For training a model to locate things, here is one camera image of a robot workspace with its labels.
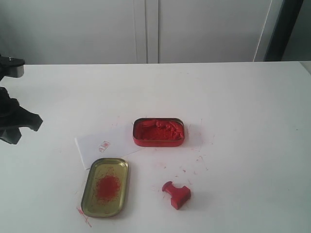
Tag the dark door frame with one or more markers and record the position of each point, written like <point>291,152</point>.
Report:
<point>291,37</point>

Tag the red plastic stamp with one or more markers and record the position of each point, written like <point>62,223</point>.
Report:
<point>179,196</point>

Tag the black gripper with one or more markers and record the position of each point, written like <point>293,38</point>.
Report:
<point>10,107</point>

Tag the white paper sheet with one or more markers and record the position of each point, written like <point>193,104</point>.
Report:
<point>114,143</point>

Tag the gold metal tin lid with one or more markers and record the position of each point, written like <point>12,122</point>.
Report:
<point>105,188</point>

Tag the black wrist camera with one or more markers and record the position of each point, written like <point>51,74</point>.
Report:
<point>11,67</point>

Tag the red ink pad tin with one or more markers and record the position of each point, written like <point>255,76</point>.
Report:
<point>158,132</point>

